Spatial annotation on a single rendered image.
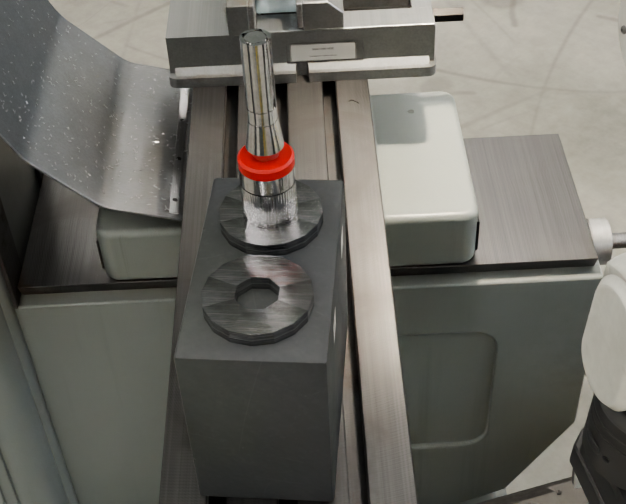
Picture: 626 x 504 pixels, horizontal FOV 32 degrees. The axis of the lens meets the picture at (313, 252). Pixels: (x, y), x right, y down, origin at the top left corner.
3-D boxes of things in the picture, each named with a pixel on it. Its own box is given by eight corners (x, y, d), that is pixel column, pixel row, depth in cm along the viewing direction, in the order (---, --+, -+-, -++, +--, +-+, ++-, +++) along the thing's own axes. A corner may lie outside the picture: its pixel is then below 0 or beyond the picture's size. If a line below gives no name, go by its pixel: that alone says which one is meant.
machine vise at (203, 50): (425, 15, 154) (428, -57, 146) (437, 76, 143) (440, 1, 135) (176, 27, 154) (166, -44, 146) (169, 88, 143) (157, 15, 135)
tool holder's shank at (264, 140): (291, 146, 91) (283, 30, 83) (274, 169, 89) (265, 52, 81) (256, 138, 92) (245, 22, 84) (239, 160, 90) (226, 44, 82)
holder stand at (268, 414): (349, 319, 112) (345, 167, 98) (335, 503, 96) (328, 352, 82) (231, 316, 113) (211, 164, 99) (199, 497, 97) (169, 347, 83)
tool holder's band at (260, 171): (303, 153, 92) (303, 143, 91) (280, 186, 89) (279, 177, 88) (253, 140, 93) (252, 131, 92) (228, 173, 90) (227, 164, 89)
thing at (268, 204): (306, 199, 95) (303, 153, 92) (283, 233, 92) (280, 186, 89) (257, 187, 97) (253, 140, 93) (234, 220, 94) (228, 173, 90)
